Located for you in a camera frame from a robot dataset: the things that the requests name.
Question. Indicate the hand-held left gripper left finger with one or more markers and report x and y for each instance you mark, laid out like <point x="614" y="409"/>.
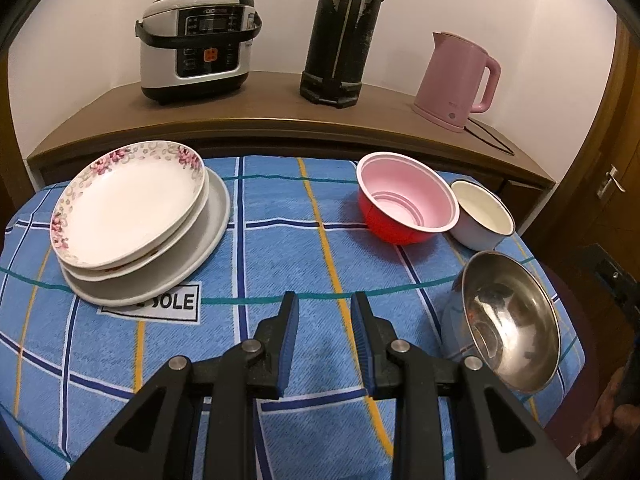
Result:
<point x="287" y="345"/>

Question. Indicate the white plate pink floral rim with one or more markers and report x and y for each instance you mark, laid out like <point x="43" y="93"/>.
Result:
<point x="130" y="210"/>

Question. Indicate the red bowl pink inside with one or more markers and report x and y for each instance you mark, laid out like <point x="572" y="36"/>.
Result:
<point x="405" y="195"/>

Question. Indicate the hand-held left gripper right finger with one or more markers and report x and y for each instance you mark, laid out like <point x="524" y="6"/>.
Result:
<point x="361" y="345"/>

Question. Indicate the white cloth label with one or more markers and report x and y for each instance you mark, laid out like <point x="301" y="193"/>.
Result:
<point x="175" y="305"/>

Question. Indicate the white plate with red rose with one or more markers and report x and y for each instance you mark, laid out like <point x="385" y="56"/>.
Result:
<point x="125" y="271"/>

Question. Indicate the black thermos flask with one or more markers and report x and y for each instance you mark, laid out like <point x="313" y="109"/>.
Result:
<point x="340" y="45"/>

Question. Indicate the white enamel bowl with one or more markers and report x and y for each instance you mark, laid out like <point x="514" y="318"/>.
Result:
<point x="485" y="215"/>

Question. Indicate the white black rice cooker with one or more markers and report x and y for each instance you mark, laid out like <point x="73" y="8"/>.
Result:
<point x="160" y="55"/>

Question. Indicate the brown wooden cabinet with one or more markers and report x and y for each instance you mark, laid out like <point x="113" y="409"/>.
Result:
<point x="280" y="115"/>

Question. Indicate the blue plaid cloth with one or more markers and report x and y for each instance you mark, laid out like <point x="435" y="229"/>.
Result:
<point x="310" y="260"/>

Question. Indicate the pink electric kettle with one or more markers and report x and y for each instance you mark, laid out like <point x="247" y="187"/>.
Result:
<point x="450" y="80"/>

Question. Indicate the stainless steel bowl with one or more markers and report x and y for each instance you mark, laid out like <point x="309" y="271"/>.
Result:
<point x="510" y="320"/>

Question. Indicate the person's right hand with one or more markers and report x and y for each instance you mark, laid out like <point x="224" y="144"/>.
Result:
<point x="607" y="410"/>

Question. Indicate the grey round plate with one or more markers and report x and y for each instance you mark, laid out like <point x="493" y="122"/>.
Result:
<point x="205" y="240"/>

